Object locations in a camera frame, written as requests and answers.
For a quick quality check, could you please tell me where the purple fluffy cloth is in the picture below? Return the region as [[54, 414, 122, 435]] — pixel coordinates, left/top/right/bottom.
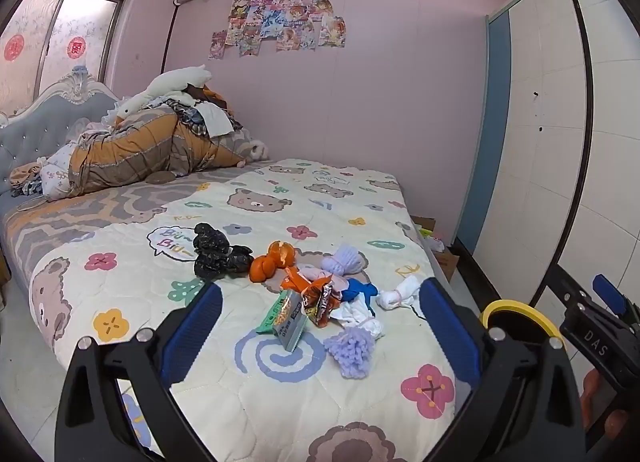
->
[[323, 327, 376, 379]]

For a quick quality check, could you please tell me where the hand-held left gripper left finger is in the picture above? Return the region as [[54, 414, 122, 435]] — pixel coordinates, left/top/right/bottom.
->
[[54, 282, 224, 462]]

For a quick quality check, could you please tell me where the yellow-rimmed black bin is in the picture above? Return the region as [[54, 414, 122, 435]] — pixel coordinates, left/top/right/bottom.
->
[[479, 299, 565, 349]]

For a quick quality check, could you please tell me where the lavender sock bundle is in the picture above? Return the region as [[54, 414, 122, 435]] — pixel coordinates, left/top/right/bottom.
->
[[320, 243, 369, 276]]

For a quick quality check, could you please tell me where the cardboard box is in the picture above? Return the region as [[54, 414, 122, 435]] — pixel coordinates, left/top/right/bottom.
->
[[410, 215, 461, 284]]

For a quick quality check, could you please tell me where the blue glove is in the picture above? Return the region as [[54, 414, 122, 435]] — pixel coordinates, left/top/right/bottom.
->
[[341, 278, 377, 316]]

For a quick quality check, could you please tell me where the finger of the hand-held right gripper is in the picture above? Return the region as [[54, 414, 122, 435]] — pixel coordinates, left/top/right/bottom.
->
[[546, 265, 594, 317], [592, 274, 640, 329]]

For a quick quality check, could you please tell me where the white knotted cloth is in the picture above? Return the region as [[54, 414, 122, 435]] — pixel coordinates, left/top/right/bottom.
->
[[376, 275, 424, 313]]

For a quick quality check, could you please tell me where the pile of clothes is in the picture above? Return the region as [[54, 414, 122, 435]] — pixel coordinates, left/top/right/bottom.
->
[[165, 84, 246, 141]]

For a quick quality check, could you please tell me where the white and blue wardrobe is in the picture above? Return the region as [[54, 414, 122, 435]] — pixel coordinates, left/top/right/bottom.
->
[[452, 0, 640, 333]]

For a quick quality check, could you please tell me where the green and grey snack packet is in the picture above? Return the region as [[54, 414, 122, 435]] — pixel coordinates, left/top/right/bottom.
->
[[256, 289, 309, 353]]

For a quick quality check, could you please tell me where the frosted window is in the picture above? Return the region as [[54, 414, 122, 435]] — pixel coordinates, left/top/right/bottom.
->
[[0, 0, 147, 114]]

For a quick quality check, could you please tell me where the orange checked quilt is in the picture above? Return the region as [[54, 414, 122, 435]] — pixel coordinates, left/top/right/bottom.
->
[[67, 107, 251, 199]]

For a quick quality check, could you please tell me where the pink cloth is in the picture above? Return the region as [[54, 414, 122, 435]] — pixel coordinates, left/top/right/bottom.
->
[[299, 265, 351, 293]]

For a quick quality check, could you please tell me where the black plastic bag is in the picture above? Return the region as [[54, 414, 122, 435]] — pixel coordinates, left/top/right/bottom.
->
[[192, 223, 254, 279]]

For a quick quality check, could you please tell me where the cluster of wall posters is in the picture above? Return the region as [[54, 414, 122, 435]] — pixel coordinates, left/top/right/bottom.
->
[[208, 0, 347, 61]]

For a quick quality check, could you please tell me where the grey tufted headboard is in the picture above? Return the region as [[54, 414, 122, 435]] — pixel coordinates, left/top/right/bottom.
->
[[0, 66, 122, 199]]

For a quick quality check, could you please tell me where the floral pillow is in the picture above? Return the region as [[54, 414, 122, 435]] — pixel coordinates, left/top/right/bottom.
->
[[37, 142, 77, 201]]

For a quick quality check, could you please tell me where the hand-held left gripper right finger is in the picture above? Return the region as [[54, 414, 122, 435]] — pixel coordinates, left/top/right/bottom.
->
[[419, 278, 586, 462]]

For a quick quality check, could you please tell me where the orange snack wrapper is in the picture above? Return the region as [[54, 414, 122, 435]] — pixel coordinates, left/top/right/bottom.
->
[[280, 267, 321, 294]]

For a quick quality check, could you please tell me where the grey patterned bed sheet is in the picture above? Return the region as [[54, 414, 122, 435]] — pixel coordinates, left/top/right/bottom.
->
[[0, 159, 273, 293]]

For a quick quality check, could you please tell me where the orange foil-lined wrapper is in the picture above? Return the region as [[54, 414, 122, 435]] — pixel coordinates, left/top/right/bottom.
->
[[300, 278, 342, 327]]

